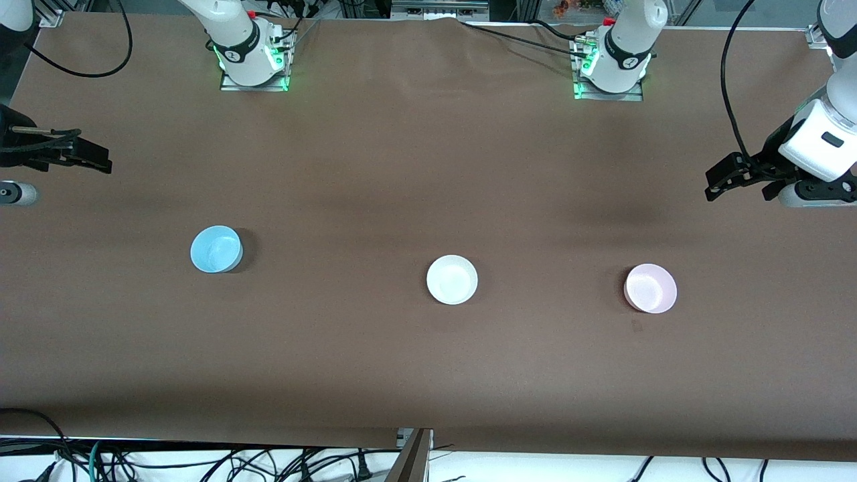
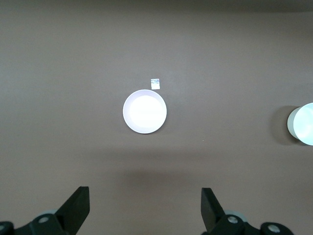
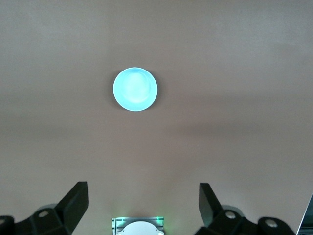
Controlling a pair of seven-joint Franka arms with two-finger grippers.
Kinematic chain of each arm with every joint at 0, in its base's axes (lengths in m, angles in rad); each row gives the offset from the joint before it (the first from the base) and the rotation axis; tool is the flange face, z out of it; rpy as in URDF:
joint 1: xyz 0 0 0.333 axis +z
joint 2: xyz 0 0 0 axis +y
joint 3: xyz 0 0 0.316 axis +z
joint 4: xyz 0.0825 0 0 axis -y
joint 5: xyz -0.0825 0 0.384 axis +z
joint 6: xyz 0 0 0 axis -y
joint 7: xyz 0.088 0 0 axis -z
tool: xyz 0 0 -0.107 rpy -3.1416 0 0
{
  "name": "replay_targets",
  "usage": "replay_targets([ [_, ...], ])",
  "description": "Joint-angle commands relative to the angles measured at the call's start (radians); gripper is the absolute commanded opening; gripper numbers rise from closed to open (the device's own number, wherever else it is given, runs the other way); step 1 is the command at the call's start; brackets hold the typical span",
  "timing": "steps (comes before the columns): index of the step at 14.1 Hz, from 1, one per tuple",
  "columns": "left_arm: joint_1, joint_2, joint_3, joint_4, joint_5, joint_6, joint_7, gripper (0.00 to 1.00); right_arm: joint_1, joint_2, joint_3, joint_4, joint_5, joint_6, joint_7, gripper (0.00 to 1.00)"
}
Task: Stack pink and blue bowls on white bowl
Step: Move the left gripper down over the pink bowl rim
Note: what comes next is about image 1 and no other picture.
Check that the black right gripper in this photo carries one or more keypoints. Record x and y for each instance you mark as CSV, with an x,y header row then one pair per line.
x,y
15,144

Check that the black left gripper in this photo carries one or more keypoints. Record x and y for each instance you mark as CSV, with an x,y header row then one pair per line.
x,y
771,155

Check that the pale pink plastic bowl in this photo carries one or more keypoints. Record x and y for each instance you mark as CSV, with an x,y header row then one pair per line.
x,y
651,288

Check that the light blue plastic bowl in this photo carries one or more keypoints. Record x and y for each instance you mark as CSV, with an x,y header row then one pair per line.
x,y
214,249

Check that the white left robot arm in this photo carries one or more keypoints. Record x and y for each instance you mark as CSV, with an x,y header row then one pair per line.
x,y
629,40

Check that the white plastic bowl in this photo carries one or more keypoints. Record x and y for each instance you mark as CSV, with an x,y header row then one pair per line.
x,y
452,280

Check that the small orange object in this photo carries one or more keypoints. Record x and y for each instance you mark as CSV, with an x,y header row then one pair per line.
x,y
561,9

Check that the brown table cover sheet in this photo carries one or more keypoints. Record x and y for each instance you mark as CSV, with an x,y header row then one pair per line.
x,y
428,167

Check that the metal corner bracket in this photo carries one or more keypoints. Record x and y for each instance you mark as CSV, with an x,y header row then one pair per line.
x,y
818,37
52,17

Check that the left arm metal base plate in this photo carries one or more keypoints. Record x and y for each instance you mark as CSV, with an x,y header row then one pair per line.
x,y
629,97

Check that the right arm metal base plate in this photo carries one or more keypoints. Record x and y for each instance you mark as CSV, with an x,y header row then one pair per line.
x,y
231,86

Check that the metal frame rail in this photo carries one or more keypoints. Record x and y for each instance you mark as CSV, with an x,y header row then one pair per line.
x,y
438,10

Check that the aluminium profile post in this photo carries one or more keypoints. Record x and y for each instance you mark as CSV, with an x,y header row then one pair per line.
x,y
412,462

